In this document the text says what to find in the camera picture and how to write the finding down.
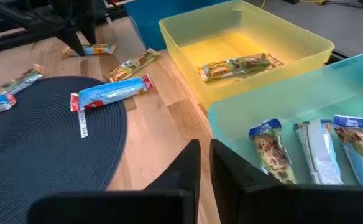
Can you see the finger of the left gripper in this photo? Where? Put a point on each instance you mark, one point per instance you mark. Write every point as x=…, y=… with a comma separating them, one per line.
x=89, y=29
x=72, y=40

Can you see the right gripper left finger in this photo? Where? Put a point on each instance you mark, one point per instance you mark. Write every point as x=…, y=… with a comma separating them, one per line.
x=156, y=205

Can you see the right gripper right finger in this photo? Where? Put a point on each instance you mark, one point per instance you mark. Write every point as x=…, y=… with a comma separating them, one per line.
x=262, y=205

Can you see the oatmeal raisin granola bar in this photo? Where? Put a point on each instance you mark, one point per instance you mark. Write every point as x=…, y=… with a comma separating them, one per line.
x=271, y=152
x=358, y=146
x=318, y=152

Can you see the green plastic bin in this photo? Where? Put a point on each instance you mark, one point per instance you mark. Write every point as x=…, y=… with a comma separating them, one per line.
x=293, y=99

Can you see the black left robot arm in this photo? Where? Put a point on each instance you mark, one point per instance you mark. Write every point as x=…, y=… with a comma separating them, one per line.
x=29, y=15

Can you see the dark blue plastic bin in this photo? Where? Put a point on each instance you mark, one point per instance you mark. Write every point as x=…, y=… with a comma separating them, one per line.
x=150, y=18

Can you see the white placemat label sticker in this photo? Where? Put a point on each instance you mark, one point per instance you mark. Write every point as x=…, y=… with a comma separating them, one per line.
x=82, y=124

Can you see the round dark woven placemat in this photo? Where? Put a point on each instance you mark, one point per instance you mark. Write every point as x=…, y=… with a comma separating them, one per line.
x=44, y=140

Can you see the yellow plastic bin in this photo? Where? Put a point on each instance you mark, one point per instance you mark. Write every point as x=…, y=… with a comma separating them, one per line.
x=218, y=46

